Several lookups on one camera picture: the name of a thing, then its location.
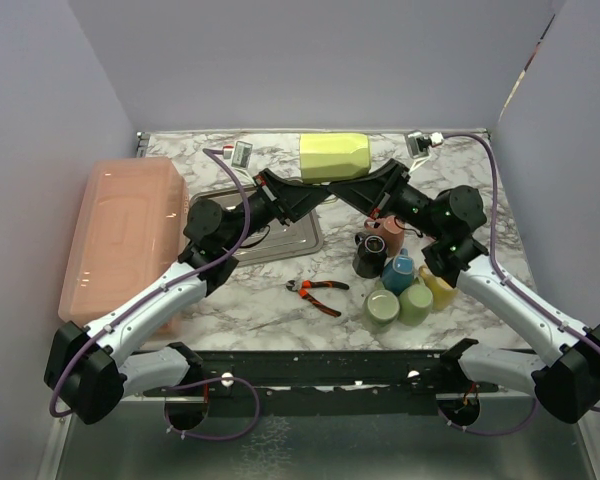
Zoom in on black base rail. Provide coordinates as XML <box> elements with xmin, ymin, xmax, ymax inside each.
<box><xmin>79</xmin><ymin>342</ymin><xmax>556</xmax><ymax>416</ymax></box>

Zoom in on green tilted mug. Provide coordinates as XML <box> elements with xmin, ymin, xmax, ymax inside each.
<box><xmin>398</xmin><ymin>280</ymin><xmax>433</xmax><ymax>326</ymax></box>

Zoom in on purple cable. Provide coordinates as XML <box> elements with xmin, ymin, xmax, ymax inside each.
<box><xmin>48</xmin><ymin>147</ymin><xmax>261</xmax><ymax>442</ymax></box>
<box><xmin>437</xmin><ymin>132</ymin><xmax>600</xmax><ymax>436</ymax></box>

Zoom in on orange black pliers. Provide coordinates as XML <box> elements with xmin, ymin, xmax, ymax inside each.
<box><xmin>285</xmin><ymin>279</ymin><xmax>350</xmax><ymax>318</ymax></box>

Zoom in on blue mug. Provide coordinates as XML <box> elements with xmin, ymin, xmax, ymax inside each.
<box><xmin>381</xmin><ymin>248</ymin><xmax>415</xmax><ymax>296</ymax></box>

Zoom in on yellow mug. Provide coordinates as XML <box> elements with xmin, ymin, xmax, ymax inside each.
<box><xmin>418</xmin><ymin>265</ymin><xmax>458</xmax><ymax>312</ymax></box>

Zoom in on pale green upright mug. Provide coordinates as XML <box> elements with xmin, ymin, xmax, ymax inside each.
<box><xmin>363</xmin><ymin>289</ymin><xmax>400</xmax><ymax>328</ymax></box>

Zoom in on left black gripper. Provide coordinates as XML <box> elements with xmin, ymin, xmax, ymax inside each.
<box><xmin>221</xmin><ymin>167</ymin><xmax>328</xmax><ymax>251</ymax></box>

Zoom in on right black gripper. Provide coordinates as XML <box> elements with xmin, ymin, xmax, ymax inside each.
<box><xmin>327</xmin><ymin>159</ymin><xmax>445</xmax><ymax>240</ymax></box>

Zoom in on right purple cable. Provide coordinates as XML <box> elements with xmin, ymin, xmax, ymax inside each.
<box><xmin>437</xmin><ymin>132</ymin><xmax>600</xmax><ymax>436</ymax></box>

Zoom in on silver metal tray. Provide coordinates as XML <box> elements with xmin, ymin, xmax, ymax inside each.
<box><xmin>192</xmin><ymin>177</ymin><xmax>325</xmax><ymax>268</ymax></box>

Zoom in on yellow-green faceted mug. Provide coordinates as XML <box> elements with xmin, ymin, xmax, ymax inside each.
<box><xmin>299</xmin><ymin>133</ymin><xmax>371</xmax><ymax>184</ymax></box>

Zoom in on salmon pink mug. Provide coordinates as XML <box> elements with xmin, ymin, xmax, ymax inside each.
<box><xmin>364</xmin><ymin>215</ymin><xmax>405</xmax><ymax>257</ymax></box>

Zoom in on black glossy mug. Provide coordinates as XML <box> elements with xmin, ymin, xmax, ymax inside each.
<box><xmin>352</xmin><ymin>232</ymin><xmax>388</xmax><ymax>279</ymax></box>

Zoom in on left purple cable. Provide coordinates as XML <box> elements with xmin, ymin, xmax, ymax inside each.
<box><xmin>48</xmin><ymin>147</ymin><xmax>261</xmax><ymax>442</ymax></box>

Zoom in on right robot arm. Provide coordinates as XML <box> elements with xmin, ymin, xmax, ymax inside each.
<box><xmin>289</xmin><ymin>160</ymin><xmax>600</xmax><ymax>424</ymax></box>

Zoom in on pink plastic storage box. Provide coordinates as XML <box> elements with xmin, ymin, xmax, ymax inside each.
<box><xmin>58</xmin><ymin>157</ymin><xmax>189</xmax><ymax>326</ymax></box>

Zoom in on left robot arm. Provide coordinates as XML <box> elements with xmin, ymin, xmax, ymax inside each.
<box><xmin>44</xmin><ymin>169</ymin><xmax>329</xmax><ymax>424</ymax></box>

